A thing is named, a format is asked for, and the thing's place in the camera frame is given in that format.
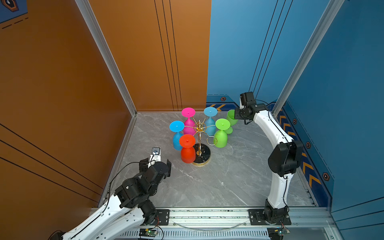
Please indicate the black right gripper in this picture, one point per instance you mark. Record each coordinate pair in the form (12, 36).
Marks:
(237, 110)

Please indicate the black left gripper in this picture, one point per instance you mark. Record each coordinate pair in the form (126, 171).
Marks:
(144, 166)

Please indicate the green wine glass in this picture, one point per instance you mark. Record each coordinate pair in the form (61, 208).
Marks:
(231, 118)
(221, 136)

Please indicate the red wine glass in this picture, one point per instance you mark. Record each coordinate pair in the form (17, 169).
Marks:
(188, 153)

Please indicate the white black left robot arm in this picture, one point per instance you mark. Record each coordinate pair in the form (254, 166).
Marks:
(128, 208)

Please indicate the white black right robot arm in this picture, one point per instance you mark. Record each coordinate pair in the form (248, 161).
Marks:
(283, 161)

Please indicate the teal blue wine glass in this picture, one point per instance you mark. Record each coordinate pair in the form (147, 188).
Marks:
(210, 112)

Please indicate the light blue wine glass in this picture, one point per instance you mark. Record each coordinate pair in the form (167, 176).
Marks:
(177, 127)

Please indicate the magenta wine glass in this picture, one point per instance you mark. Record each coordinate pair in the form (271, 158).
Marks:
(189, 113)

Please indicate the green circuit board left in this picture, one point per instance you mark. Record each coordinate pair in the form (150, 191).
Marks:
(148, 234)

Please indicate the green circuit board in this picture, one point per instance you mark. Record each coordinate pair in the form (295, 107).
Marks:
(277, 233)
(148, 234)

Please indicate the green circuit board right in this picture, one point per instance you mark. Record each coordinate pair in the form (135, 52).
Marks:
(277, 233)

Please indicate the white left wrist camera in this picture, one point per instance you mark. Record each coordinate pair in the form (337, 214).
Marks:
(155, 156)

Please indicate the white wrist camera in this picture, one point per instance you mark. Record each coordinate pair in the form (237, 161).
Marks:
(155, 156)
(247, 100)

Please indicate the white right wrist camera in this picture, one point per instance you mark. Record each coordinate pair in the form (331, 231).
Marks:
(247, 100)

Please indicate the gold wire wine glass rack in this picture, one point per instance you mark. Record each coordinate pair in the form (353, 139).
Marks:
(203, 152)

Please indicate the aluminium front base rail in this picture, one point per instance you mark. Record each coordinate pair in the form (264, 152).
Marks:
(234, 223)

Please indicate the aluminium corner post right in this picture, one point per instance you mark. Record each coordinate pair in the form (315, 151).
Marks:
(318, 34)

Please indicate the aluminium corner post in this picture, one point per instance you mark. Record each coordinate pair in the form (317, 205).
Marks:
(101, 42)
(318, 34)

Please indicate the aluminium corner post left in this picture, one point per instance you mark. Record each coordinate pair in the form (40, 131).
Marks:
(101, 42)

